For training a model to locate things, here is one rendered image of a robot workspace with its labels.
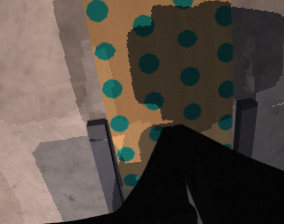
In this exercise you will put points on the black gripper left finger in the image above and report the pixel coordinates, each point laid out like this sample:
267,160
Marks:
160,196

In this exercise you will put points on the tan strip with teal polka dots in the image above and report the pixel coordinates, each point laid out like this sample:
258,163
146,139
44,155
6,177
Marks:
161,63

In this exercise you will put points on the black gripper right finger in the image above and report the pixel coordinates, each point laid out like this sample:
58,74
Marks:
229,188

